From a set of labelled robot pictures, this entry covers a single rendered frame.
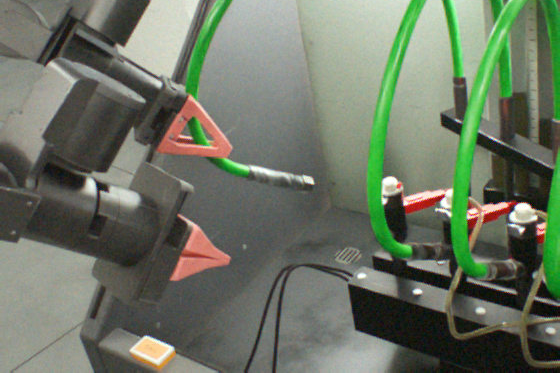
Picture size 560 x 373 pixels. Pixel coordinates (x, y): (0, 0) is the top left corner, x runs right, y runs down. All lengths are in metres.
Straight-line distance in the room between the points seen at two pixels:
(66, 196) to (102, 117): 0.06
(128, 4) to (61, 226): 0.32
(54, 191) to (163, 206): 0.09
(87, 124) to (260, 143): 0.69
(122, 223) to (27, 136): 0.10
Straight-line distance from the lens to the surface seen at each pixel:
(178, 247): 0.59
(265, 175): 0.88
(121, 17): 0.79
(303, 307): 1.17
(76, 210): 0.54
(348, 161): 1.31
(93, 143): 0.52
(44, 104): 0.52
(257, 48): 1.16
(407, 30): 0.70
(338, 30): 1.20
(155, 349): 0.97
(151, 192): 0.60
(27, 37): 0.78
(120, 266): 0.60
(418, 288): 0.94
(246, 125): 1.15
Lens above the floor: 1.58
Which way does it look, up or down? 28 degrees down
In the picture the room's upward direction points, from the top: 11 degrees counter-clockwise
